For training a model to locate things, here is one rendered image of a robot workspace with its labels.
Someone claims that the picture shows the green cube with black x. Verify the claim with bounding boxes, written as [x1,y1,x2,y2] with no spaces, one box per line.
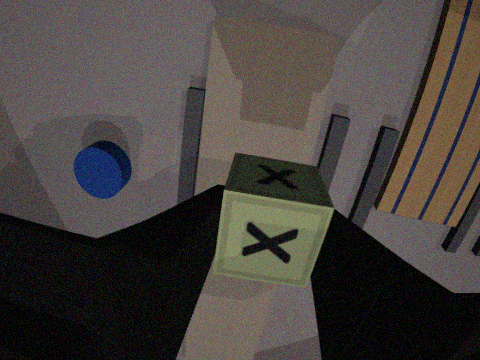
[213,152,335,288]

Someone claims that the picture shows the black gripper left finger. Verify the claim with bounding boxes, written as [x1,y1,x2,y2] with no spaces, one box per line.
[0,184,225,360]

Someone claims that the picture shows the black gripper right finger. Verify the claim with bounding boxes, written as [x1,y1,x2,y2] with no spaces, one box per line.
[311,209,480,360]

